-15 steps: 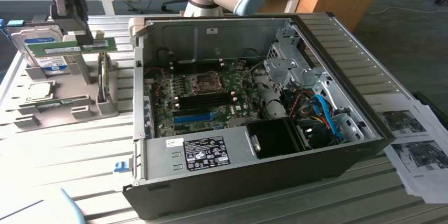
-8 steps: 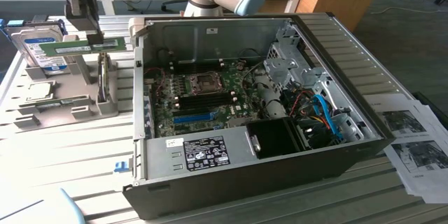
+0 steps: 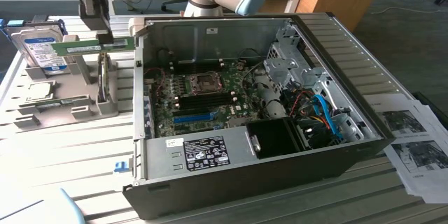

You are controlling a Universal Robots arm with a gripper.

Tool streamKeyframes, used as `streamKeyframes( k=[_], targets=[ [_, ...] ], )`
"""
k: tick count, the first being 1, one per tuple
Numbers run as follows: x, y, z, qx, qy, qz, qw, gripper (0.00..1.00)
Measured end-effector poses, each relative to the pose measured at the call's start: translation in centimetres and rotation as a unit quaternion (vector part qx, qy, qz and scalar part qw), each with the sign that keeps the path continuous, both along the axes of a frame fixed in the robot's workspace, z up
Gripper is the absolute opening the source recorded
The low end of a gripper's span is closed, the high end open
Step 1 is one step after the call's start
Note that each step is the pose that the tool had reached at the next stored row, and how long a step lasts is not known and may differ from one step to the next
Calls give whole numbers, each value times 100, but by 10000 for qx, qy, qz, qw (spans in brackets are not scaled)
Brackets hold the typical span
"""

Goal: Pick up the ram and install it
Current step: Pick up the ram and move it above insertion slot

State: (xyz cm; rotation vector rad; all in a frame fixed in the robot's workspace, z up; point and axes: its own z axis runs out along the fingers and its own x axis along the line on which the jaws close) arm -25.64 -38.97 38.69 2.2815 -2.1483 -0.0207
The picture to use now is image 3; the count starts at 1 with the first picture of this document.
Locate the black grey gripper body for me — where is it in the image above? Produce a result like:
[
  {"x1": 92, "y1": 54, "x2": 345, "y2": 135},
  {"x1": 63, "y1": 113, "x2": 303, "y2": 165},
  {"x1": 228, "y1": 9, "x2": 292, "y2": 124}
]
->
[{"x1": 75, "y1": 0, "x2": 112, "y2": 35}]

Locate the green RAM stick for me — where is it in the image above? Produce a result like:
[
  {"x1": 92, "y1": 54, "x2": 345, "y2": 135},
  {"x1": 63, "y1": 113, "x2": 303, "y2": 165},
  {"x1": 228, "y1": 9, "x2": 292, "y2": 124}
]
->
[
  {"x1": 35, "y1": 98, "x2": 91, "y2": 110},
  {"x1": 49, "y1": 37, "x2": 136, "y2": 57}
]

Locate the black RAM slot bank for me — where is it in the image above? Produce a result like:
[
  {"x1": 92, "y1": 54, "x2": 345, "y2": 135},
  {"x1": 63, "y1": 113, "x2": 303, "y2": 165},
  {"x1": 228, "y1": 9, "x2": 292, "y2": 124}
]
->
[
  {"x1": 173, "y1": 94, "x2": 240, "y2": 110},
  {"x1": 169, "y1": 60, "x2": 225, "y2": 74}
]

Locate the hard disk blue label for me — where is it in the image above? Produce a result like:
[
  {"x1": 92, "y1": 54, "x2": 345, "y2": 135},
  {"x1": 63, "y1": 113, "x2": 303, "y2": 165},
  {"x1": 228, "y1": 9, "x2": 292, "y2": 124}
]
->
[{"x1": 9, "y1": 24, "x2": 69, "y2": 74}]

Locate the office chair base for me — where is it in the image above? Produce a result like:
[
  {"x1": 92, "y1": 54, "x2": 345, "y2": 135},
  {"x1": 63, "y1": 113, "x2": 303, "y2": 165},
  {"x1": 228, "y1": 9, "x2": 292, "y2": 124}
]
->
[{"x1": 160, "y1": 0, "x2": 189, "y2": 13}]

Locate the silver CPU chip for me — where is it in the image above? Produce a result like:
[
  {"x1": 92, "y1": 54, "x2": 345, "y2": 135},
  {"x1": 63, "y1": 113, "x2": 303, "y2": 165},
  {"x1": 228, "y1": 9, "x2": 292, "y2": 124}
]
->
[{"x1": 25, "y1": 81, "x2": 57, "y2": 103}]

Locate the grey plastic parts rack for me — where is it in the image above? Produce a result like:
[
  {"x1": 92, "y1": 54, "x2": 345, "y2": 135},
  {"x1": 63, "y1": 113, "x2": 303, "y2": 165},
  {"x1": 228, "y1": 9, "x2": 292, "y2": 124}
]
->
[{"x1": 12, "y1": 34, "x2": 120, "y2": 131}]

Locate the metal CPU socket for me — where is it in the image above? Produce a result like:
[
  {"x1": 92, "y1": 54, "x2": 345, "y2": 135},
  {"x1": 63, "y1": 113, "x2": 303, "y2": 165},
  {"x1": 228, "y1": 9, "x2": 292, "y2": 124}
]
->
[{"x1": 185, "y1": 73, "x2": 225, "y2": 95}]

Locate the green Dell motherboard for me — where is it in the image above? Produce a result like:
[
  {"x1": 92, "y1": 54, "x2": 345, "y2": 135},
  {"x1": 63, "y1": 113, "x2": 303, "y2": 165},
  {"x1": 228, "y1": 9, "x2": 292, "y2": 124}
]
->
[{"x1": 143, "y1": 60, "x2": 272, "y2": 138}]

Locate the blue expansion slot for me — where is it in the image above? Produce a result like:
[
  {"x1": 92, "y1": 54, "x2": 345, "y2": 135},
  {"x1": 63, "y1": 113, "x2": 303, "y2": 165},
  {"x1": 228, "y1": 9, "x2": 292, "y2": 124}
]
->
[{"x1": 172, "y1": 113, "x2": 215, "y2": 124}]

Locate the blue plastic clip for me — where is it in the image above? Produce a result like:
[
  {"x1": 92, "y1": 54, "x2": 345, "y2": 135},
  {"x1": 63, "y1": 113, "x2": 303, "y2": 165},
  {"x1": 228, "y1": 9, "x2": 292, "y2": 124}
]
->
[{"x1": 113, "y1": 160, "x2": 129, "y2": 175}]

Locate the grey power supply unit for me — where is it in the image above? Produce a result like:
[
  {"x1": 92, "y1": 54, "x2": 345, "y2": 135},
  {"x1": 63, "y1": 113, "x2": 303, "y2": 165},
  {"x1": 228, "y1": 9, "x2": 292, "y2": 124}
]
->
[{"x1": 144, "y1": 126, "x2": 259, "y2": 180}]

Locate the silver metal disk bay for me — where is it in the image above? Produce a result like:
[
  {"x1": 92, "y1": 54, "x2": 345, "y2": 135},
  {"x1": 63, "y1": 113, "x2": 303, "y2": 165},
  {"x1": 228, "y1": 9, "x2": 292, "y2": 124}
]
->
[{"x1": 263, "y1": 22, "x2": 367, "y2": 141}]

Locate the black fan shroud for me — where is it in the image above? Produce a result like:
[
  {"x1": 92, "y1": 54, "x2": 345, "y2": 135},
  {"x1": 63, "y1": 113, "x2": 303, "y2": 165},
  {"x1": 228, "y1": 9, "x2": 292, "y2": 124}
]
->
[{"x1": 245, "y1": 117, "x2": 303, "y2": 159}]

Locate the light blue chair back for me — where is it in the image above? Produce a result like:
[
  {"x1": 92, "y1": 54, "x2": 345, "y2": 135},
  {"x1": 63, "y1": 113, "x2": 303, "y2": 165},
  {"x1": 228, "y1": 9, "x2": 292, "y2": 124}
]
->
[{"x1": 0, "y1": 188, "x2": 87, "y2": 224}]

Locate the black open PC case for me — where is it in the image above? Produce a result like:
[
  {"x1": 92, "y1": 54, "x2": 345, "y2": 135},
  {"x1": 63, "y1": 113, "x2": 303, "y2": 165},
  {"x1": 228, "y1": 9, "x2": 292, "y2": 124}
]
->
[{"x1": 121, "y1": 12, "x2": 397, "y2": 221}]

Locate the printed paper sheets stack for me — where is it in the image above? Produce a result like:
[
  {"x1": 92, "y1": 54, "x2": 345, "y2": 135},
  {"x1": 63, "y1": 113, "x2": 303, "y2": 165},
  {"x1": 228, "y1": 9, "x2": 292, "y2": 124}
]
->
[{"x1": 363, "y1": 93, "x2": 448, "y2": 205}]

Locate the red thin wire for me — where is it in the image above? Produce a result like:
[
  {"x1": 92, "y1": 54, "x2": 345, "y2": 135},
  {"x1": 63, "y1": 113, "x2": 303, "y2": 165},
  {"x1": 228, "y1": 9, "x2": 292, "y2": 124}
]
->
[{"x1": 145, "y1": 68, "x2": 167, "y2": 99}]

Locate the blue flat SATA wire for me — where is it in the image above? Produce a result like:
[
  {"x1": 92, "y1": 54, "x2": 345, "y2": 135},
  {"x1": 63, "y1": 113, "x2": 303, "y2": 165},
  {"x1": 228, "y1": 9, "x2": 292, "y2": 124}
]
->
[{"x1": 313, "y1": 94, "x2": 345, "y2": 138}]

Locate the white floor cable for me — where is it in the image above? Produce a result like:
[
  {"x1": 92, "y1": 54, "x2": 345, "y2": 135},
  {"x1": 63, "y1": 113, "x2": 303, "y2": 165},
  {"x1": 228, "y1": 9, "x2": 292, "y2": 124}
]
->
[{"x1": 369, "y1": 5, "x2": 448, "y2": 15}]

